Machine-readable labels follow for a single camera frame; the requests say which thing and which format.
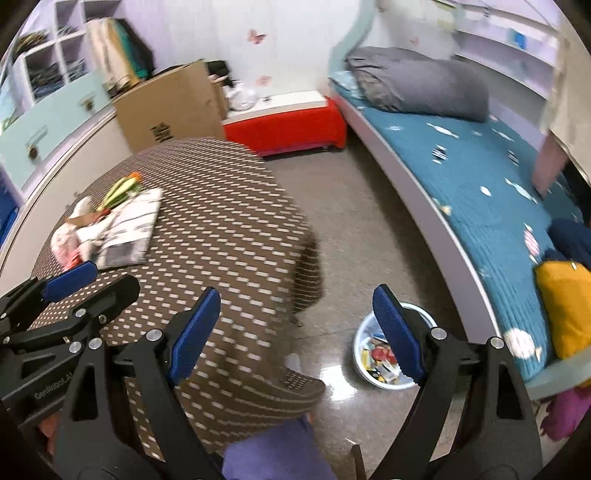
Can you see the mint green bed frame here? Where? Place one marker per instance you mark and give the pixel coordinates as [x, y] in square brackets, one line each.
[411, 194]

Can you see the brown polka-dot tablecloth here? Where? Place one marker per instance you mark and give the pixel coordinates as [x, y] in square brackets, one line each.
[221, 221]

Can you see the mint green drawer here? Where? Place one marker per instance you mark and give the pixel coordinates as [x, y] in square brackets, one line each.
[27, 134]
[78, 92]

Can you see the white plastic bag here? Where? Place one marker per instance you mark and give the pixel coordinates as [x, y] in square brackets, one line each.
[242, 97]

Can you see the blue bag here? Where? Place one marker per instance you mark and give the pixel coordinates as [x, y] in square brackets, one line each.
[7, 217]

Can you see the white plastic bin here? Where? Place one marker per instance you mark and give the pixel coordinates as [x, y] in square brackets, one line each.
[369, 330]

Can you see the cream hanging jacket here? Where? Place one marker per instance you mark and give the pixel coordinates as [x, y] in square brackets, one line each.
[104, 50]

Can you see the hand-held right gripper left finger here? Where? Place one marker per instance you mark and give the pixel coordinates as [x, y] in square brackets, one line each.
[194, 332]

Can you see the pinecone drawer knob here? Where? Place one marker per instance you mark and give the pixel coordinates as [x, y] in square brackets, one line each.
[87, 104]
[32, 152]

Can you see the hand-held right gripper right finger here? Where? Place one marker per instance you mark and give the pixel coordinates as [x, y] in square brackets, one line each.
[397, 332]

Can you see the dark hanging garment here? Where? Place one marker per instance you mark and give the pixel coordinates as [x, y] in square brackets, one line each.
[143, 50]

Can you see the grey duvet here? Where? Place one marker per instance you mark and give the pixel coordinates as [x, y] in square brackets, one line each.
[425, 87]

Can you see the white curved cabinet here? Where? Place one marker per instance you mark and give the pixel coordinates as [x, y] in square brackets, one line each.
[69, 175]

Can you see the blue plaid pillow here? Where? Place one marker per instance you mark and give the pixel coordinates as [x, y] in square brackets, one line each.
[344, 83]

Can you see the small pink butterfly sticker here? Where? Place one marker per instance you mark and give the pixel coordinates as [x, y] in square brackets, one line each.
[263, 80]

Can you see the person's left forearm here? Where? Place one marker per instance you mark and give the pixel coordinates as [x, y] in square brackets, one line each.
[48, 429]

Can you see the magenta cloth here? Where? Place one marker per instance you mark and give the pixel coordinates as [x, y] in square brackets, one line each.
[568, 413]

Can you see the yellow jacket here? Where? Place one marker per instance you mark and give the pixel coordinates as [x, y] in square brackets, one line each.
[565, 309]

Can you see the pink plastic bag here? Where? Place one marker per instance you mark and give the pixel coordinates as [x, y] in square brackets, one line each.
[62, 244]

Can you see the large cardboard box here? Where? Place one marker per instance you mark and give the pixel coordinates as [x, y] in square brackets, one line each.
[166, 106]

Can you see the black cloth pile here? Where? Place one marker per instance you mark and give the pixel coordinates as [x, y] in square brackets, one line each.
[217, 71]

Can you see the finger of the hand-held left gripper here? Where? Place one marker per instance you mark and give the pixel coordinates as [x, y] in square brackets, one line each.
[113, 295]
[69, 279]

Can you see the folded grey clothes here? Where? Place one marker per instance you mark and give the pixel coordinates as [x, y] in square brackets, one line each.
[46, 76]
[76, 70]

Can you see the cream hanging sweater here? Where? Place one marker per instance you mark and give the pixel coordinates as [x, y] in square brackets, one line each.
[570, 92]

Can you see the navy clothing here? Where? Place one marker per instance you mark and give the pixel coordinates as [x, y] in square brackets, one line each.
[570, 240]

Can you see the lilac bed shelves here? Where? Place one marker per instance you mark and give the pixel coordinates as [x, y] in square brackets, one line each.
[508, 50]

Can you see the pink hanging garment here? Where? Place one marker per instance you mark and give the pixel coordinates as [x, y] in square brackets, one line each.
[547, 166]

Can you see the red bench with white top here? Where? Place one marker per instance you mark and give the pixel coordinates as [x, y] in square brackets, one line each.
[286, 127]

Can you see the pile of mixed wrappers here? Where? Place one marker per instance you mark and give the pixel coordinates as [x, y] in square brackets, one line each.
[381, 355]

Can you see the purple chair seat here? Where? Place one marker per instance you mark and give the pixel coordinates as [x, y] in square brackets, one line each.
[277, 452]

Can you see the green hanging garment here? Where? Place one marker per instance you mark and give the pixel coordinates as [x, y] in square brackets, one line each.
[125, 48]

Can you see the bed with teal cover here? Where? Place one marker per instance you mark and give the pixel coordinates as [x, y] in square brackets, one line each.
[480, 184]

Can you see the white panelled wardrobe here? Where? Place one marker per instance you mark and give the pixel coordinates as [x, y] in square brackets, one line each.
[295, 46]

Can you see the small blue container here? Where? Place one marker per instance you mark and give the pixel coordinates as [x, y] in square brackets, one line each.
[520, 39]

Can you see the white cubby shelf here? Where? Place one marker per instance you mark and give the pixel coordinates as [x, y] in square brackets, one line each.
[64, 27]

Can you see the brown clothes pile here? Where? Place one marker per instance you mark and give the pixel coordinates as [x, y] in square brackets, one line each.
[30, 42]

